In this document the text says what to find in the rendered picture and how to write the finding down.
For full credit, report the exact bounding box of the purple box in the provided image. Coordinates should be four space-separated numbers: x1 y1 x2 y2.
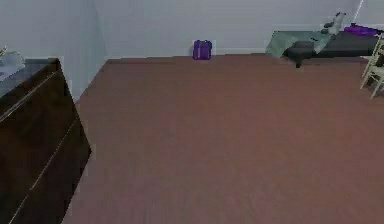
192 39 213 61

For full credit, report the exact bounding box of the green blanket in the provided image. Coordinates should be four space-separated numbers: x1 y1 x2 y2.
265 30 333 58

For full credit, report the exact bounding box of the dark brown chest of drawers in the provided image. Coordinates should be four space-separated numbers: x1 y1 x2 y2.
0 57 93 224

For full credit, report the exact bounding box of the grey white plush toy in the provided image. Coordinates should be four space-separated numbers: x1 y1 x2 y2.
320 11 348 36

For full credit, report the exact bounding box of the black low bed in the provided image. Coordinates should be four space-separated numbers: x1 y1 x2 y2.
282 29 383 69

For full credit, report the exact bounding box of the purple pillow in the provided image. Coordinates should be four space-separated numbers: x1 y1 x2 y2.
343 25 380 37

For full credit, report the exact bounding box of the cream wooden chair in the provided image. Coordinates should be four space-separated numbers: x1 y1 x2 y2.
359 33 384 100

